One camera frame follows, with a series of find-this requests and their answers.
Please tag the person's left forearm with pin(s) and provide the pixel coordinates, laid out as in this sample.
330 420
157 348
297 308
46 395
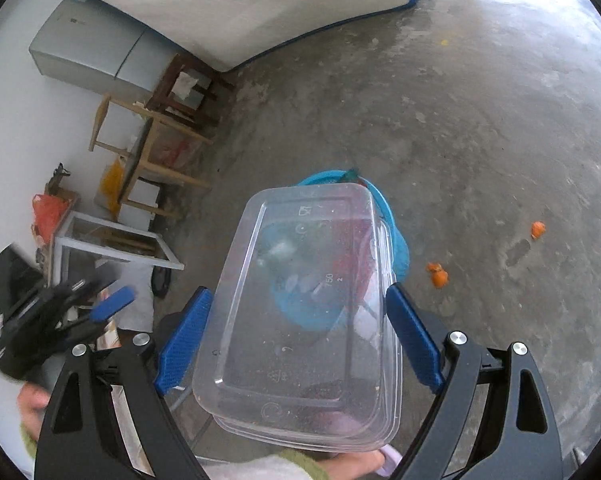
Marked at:
29 442

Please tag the dark bag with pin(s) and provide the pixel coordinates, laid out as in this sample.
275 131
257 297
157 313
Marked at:
58 178

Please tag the person's leg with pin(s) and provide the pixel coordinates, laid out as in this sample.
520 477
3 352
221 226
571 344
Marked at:
260 470

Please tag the clear plastic container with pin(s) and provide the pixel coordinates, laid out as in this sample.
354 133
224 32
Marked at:
290 335

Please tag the white metal frame table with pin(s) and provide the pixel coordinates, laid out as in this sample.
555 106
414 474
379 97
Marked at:
110 251

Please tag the grey refrigerator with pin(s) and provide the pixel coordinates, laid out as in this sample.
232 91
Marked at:
90 55

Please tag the white cloth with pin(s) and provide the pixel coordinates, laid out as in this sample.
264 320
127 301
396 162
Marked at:
184 86

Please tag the yellow plastic bag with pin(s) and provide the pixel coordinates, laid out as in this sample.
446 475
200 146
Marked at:
111 182

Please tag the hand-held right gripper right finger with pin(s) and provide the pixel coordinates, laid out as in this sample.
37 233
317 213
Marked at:
413 337

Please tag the black bag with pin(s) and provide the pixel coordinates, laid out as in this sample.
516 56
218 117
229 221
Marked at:
160 282

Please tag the red plastic bag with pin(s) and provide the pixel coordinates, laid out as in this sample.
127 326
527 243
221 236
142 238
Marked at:
178 154

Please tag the white box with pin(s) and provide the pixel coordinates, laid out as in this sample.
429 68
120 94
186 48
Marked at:
143 196

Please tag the purple slipper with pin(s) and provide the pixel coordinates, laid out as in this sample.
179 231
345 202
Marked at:
388 462

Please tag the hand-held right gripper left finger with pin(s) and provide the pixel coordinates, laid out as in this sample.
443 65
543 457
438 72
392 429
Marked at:
185 340

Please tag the person's left hand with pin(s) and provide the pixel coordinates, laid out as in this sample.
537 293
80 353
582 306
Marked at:
30 405

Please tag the dark wooden stool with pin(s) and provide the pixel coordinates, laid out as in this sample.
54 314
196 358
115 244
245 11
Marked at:
200 67

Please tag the white mattress blue edge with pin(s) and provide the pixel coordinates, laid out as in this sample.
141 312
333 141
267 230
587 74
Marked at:
240 5

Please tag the blue plastic wastebasket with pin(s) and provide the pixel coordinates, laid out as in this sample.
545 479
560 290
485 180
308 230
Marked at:
398 250

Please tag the wooden chair black seat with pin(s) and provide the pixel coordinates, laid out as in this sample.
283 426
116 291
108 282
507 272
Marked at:
139 155

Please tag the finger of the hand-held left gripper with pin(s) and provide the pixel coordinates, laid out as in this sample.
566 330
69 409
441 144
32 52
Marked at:
80 291
115 302

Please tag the orange plastic bag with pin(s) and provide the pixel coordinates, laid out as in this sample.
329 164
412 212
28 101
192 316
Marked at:
48 215

